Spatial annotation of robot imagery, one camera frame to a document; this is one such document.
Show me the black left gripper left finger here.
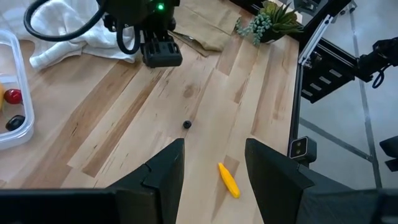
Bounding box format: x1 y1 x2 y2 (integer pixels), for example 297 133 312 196
0 139 185 224

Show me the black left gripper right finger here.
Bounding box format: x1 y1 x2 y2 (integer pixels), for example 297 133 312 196
245 139 398 224

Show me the small yellow toy vegetable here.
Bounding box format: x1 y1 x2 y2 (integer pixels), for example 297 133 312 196
217 162 241 199

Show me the red toy cherry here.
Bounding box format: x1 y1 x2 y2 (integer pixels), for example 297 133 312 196
2 88 23 105

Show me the glossy black toy grape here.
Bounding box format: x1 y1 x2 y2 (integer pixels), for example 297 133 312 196
5 114 26 132

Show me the clear plastic tupperware container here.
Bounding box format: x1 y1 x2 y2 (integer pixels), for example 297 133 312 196
0 29 35 151

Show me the brown cloth napkin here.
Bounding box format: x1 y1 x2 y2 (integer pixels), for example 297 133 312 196
169 0 242 58

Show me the white checked dish towel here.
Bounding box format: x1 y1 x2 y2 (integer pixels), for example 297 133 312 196
0 0 147 71

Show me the small succulent in dark pot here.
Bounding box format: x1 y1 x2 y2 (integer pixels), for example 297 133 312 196
234 0 304 47

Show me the table-level camera box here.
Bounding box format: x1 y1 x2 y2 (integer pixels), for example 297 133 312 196
288 136 318 164

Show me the black metal table frame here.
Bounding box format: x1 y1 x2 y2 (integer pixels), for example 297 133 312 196
229 0 358 158

